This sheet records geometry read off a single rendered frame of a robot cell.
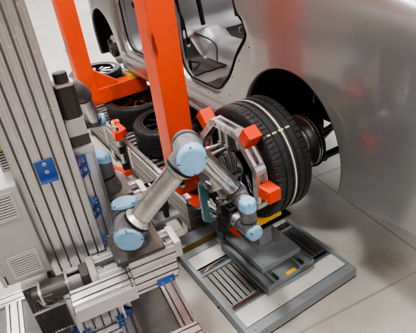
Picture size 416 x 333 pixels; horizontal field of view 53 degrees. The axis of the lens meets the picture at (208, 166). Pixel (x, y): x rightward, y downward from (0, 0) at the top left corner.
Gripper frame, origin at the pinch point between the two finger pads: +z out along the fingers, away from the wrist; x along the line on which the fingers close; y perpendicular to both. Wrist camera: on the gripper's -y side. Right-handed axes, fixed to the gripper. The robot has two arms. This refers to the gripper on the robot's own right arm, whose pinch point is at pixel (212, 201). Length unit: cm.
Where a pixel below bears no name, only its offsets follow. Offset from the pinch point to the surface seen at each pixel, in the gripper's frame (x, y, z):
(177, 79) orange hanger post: -18, 44, 56
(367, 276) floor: -86, -83, -32
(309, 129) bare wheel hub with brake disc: -70, 13, 5
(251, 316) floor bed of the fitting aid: -7, -75, -17
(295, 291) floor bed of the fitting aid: -38, -75, -18
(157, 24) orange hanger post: -12, 76, 56
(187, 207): -16, -50, 66
